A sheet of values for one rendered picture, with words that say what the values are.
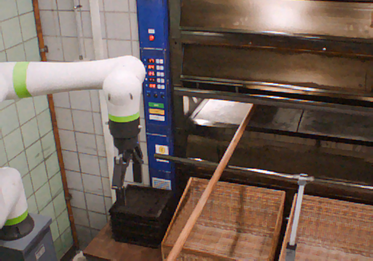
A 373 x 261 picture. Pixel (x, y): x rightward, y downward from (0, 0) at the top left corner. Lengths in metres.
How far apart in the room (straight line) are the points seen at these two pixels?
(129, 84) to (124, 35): 1.26
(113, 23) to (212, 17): 0.56
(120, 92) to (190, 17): 1.13
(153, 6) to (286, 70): 0.74
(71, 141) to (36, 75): 1.57
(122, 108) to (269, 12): 1.13
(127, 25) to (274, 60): 0.80
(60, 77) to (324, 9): 1.27
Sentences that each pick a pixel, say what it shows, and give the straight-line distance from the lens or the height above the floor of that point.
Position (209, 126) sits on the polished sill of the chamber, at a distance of 2.49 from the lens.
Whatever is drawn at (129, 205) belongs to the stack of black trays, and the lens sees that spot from 2.57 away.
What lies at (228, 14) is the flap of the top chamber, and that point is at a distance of 2.26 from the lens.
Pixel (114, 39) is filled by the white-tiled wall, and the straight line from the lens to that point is 2.54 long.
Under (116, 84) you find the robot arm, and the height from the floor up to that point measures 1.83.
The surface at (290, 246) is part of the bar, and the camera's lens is 2.03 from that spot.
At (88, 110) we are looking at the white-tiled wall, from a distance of 2.80.
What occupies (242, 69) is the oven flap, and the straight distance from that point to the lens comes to 2.31.
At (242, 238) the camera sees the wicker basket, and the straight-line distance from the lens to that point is 2.62.
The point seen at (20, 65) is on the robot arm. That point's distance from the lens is 1.48.
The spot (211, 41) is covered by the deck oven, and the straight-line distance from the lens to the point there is 2.32.
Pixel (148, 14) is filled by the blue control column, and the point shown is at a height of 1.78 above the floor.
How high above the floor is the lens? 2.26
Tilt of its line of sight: 25 degrees down
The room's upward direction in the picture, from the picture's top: 2 degrees counter-clockwise
